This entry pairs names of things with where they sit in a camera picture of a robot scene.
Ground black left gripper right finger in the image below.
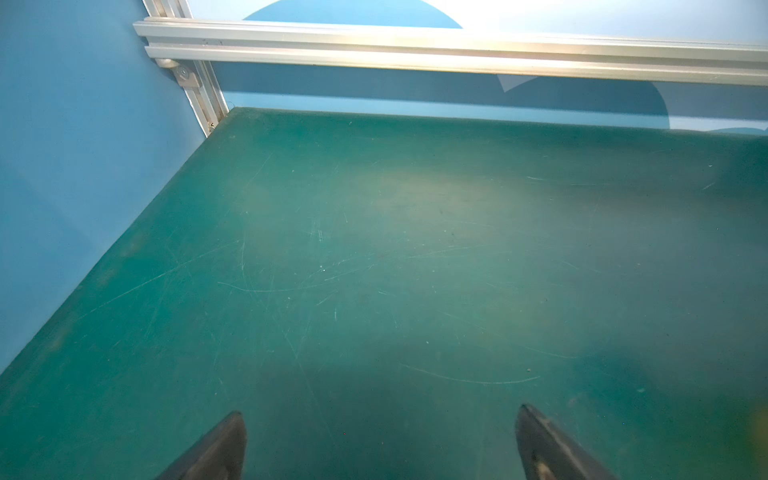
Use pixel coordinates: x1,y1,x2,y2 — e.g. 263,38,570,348
515,403,617,480

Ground horizontal aluminium back rail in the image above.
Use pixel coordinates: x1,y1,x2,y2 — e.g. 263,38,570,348
133,17,767,87

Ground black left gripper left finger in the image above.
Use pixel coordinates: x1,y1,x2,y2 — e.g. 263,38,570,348
157,411,247,480

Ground left aluminium corner post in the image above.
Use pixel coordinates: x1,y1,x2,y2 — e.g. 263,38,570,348
142,0,229,137

